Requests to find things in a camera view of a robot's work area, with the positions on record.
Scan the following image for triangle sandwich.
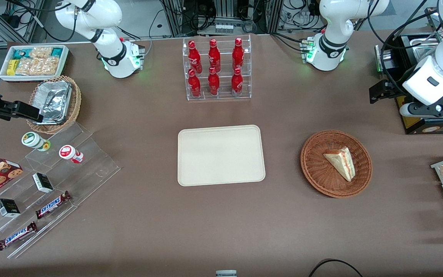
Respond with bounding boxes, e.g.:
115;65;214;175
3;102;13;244
323;147;356;182

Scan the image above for aluminium foil tray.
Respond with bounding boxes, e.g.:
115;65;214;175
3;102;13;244
32;80;72;124

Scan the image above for light wicker basket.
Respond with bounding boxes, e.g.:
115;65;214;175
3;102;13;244
26;75;82;135

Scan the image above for round brown wicker basket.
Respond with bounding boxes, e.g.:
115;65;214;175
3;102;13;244
300;130;373;199

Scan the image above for cream plastic tray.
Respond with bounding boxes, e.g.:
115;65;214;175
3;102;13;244
177;125;266;187

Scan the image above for green lid yogurt cup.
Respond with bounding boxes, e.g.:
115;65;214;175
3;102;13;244
21;132;51;152

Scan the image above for clear bag of crackers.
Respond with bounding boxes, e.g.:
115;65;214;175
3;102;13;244
29;47;53;59
15;58;40;76
37;57;61;76

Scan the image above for red lid yogurt cup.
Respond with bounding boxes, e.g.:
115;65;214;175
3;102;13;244
59;145;85;164

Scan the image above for white rectangular snack bin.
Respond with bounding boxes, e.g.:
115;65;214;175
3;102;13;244
0;45;70;83

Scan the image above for small black box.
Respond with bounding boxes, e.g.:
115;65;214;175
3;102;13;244
32;172;54;194
0;198;21;218

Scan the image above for clear acrylic stepped display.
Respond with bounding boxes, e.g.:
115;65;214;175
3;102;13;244
0;122;122;259

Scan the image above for Snickers chocolate bar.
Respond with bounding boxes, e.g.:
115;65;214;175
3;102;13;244
35;191;72;220
0;221;38;251

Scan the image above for red cola bottle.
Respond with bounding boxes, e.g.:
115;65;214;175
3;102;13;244
188;40;203;74
207;67;221;96
188;68;202;98
208;38;222;73
231;67;244;97
232;37;245;72

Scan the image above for clear acrylic bottle rack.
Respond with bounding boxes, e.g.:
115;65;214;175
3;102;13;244
182;34;252;102

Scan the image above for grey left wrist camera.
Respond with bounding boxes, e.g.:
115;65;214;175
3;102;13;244
399;103;418;117

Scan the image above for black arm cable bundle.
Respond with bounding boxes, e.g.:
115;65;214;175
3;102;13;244
367;0;442;97

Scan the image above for black cable loop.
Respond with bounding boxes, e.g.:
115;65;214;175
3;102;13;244
308;259;365;277

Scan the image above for aluminium frame rack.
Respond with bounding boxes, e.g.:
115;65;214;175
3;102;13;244
159;0;284;38

